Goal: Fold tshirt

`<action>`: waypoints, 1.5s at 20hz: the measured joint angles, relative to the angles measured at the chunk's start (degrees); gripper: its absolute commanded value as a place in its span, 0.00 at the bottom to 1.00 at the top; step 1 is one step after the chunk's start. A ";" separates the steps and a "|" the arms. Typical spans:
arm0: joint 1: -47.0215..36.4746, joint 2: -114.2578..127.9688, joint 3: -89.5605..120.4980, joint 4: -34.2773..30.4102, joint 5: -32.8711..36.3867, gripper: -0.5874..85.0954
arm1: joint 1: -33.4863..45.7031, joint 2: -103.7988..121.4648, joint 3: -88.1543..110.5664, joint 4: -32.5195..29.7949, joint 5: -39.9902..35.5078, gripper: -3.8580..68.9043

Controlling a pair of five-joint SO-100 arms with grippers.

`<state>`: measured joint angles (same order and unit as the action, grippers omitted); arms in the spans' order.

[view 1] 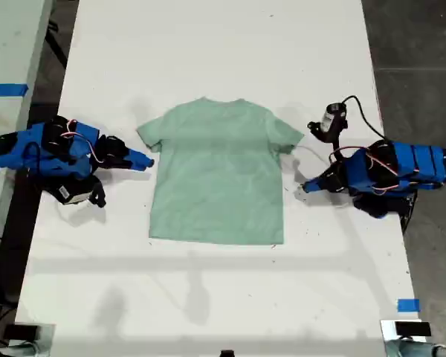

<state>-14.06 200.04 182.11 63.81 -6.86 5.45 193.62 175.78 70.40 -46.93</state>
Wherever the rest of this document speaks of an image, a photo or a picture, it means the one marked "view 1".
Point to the blue tape square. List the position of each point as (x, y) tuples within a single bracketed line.
[(408, 305)]

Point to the small black box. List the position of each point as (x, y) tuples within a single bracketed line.
[(20, 332), (412, 329)]

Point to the pale grey side table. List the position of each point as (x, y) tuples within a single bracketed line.
[(7, 44)]

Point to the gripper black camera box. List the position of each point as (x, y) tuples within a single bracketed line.
[(331, 119), (68, 193)]

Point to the black stand leg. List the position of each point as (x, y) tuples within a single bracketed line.
[(57, 44)]

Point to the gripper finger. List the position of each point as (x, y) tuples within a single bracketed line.
[(319, 180), (134, 166), (316, 188), (141, 158)]

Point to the silver metal bracket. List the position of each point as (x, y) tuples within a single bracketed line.
[(387, 334), (46, 342)]

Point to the pale green T-shirt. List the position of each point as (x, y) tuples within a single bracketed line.
[(215, 171)]

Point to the long blue tape strip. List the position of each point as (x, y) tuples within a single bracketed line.
[(5, 90)]

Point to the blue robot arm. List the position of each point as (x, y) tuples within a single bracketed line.
[(412, 163), (85, 132)]

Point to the small black stand foot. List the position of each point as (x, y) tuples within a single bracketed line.
[(226, 353)]

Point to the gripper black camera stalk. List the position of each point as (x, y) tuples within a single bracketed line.
[(97, 195), (336, 148)]

